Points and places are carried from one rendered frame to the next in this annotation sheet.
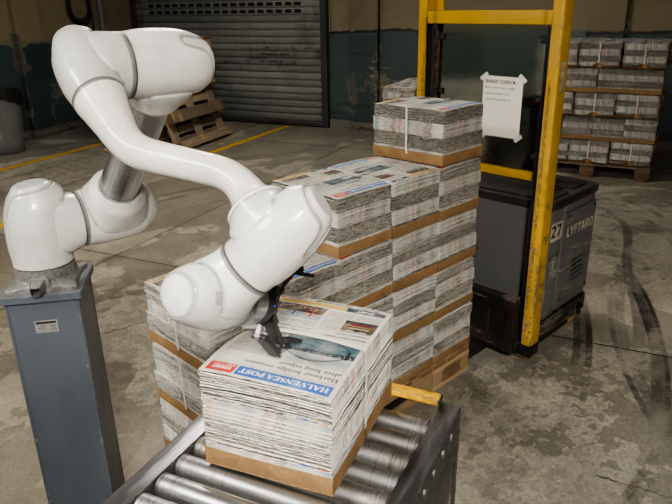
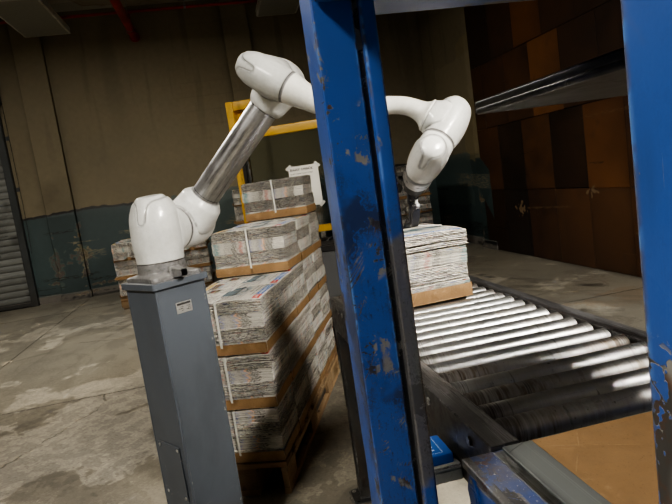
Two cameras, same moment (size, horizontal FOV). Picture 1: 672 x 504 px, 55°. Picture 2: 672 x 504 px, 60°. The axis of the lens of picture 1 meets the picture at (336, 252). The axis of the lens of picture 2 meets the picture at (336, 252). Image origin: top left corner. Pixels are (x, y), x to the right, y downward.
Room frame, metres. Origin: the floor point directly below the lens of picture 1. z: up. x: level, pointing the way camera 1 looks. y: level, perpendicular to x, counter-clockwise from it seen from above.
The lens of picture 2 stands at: (-0.25, 1.44, 1.24)
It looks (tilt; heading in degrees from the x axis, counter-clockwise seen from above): 7 degrees down; 324
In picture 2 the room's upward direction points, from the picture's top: 8 degrees counter-clockwise
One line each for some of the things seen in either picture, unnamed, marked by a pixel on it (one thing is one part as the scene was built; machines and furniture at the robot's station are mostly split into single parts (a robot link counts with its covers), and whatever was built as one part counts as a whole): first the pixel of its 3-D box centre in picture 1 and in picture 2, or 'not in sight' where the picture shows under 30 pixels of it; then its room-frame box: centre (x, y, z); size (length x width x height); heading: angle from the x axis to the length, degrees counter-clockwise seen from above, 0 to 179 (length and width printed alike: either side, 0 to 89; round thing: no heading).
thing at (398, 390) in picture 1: (357, 380); not in sight; (1.40, -0.05, 0.81); 0.43 x 0.03 x 0.02; 64
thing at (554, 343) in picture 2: not in sight; (520, 356); (0.57, 0.36, 0.77); 0.47 x 0.05 x 0.05; 64
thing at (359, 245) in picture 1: (330, 231); (260, 264); (2.39, 0.02, 0.86); 0.38 x 0.29 x 0.04; 44
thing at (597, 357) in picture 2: not in sight; (552, 373); (0.45, 0.42, 0.77); 0.47 x 0.05 x 0.05; 64
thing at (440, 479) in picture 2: not in sight; (427, 465); (0.51, 0.75, 0.70); 0.10 x 0.10 x 0.03; 64
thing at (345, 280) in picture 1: (309, 345); (268, 355); (2.28, 0.11, 0.42); 1.17 x 0.39 x 0.83; 135
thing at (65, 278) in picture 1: (44, 273); (165, 269); (1.61, 0.78, 1.03); 0.22 x 0.18 x 0.06; 11
